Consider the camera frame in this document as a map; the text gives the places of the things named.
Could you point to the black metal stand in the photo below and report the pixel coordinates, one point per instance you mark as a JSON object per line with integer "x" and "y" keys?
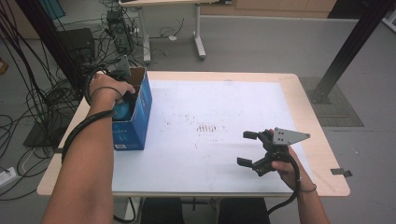
{"x": 46, "y": 37}
{"x": 351, "y": 43}

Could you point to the blue cardboard box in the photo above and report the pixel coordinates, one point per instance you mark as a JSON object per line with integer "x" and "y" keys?
{"x": 137, "y": 130}

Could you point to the person's left hand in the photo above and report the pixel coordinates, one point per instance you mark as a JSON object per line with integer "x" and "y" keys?
{"x": 107, "y": 85}

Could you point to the person's leg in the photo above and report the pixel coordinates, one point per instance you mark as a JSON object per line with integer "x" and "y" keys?
{"x": 163, "y": 213}
{"x": 243, "y": 213}

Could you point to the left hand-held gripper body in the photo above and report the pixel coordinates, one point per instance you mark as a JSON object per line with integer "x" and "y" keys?
{"x": 124, "y": 68}

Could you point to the white power adapter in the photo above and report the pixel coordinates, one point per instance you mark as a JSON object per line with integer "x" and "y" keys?
{"x": 172, "y": 38}

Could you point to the teal panel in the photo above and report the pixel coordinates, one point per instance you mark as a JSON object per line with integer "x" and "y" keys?
{"x": 53, "y": 7}

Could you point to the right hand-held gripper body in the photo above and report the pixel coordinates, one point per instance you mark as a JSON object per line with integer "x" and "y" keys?
{"x": 289, "y": 136}

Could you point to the person's right hand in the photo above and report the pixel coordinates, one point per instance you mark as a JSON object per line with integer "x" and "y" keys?
{"x": 289, "y": 174}

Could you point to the white power strip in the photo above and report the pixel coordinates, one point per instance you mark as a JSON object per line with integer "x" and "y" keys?
{"x": 6, "y": 177}

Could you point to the black box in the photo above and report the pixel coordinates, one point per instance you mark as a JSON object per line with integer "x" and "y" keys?
{"x": 77, "y": 43}

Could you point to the black floor plate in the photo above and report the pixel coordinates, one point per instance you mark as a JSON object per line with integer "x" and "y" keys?
{"x": 40, "y": 137}

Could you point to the white desk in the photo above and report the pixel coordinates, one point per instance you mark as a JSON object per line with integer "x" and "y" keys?
{"x": 199, "y": 31}

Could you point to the thin dark wristband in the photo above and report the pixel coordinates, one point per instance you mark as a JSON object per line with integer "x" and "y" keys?
{"x": 309, "y": 190}
{"x": 106, "y": 88}

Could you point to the black tape piece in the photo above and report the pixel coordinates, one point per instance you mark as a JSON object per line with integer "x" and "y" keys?
{"x": 58, "y": 150}
{"x": 341, "y": 171}

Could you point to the person's left leg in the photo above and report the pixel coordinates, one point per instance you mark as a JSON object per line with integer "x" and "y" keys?
{"x": 163, "y": 213}

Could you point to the person's right leg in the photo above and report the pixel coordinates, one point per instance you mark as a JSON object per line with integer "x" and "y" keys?
{"x": 243, "y": 213}

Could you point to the white table mat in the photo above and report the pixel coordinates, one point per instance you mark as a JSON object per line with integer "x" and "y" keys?
{"x": 202, "y": 168}

